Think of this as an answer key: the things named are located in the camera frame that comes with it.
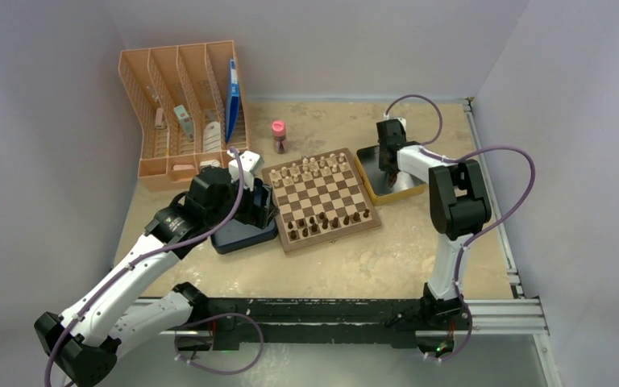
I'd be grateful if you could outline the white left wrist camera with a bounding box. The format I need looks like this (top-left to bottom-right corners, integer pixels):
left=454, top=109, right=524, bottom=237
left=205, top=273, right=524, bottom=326
left=227, top=149, right=264, bottom=191

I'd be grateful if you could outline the dark blue tin lid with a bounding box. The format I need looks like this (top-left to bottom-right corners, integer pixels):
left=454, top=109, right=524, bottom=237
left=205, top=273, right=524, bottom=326
left=210, top=217, right=278, bottom=254

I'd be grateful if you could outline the white striped card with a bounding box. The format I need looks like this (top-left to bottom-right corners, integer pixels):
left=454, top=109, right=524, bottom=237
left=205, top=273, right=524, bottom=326
left=202, top=121, right=222, bottom=153

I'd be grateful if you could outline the row of white chess pieces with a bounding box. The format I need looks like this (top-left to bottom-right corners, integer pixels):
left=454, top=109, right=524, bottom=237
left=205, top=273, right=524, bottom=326
left=261, top=150, right=359, bottom=190

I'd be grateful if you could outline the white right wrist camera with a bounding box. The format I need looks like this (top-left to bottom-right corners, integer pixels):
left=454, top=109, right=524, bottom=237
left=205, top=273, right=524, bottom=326
left=396, top=117, right=407, bottom=131

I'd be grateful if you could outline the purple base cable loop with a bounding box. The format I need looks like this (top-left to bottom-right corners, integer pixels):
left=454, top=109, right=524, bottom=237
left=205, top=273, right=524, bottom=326
left=173, top=312, right=265, bottom=376

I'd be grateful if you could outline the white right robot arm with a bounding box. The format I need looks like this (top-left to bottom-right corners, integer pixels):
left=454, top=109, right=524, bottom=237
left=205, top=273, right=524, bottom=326
left=376, top=119, right=492, bottom=328

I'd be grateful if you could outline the orange plastic file organizer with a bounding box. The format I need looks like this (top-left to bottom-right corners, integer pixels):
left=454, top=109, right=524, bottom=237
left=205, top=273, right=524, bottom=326
left=118, top=40, right=251, bottom=192

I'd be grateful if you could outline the blue folder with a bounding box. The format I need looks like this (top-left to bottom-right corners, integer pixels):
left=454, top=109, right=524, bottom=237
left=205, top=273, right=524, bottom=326
left=225, top=58, right=240, bottom=143

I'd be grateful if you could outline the silver metal tin tray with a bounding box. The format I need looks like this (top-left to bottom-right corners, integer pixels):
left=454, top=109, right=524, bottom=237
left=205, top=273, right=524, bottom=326
left=355, top=145, right=426, bottom=206

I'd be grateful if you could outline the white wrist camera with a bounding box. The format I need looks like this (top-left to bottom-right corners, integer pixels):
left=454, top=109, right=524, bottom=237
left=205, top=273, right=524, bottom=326
left=396, top=117, right=407, bottom=131
left=227, top=149, right=264, bottom=191

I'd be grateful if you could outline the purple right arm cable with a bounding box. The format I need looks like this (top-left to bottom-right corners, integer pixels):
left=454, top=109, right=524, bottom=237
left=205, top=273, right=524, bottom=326
left=384, top=94, right=537, bottom=292

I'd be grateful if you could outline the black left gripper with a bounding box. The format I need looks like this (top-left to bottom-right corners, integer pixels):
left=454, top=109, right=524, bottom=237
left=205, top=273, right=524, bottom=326
left=206, top=172, right=277, bottom=228

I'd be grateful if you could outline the pink capped small bottle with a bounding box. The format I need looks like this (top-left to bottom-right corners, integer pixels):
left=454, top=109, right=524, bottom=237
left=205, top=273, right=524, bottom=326
left=272, top=120, right=288, bottom=154

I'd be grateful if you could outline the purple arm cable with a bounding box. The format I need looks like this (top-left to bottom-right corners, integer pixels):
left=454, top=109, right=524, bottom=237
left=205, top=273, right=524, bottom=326
left=384, top=94, right=537, bottom=292
left=43, top=147, right=245, bottom=387

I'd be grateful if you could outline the teal white small box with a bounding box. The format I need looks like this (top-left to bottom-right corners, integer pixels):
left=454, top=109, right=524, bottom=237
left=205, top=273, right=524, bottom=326
left=173, top=105, right=195, bottom=142

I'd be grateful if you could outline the pink small item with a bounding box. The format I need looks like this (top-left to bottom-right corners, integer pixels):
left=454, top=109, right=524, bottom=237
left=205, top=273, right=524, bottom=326
left=154, top=107, right=166, bottom=130

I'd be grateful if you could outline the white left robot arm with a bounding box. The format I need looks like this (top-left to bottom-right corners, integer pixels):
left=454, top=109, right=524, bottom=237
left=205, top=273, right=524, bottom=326
left=34, top=165, right=277, bottom=386

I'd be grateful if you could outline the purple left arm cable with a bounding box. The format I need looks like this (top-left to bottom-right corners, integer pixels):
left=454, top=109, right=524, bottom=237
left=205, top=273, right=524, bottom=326
left=43, top=147, right=245, bottom=387

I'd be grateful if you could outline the wooden chess board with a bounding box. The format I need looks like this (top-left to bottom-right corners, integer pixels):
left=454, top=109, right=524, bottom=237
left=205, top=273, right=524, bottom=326
left=263, top=148, right=381, bottom=253

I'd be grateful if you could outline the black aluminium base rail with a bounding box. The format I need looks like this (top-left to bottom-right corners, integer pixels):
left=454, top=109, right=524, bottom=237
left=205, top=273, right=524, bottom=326
left=127, top=296, right=550, bottom=354

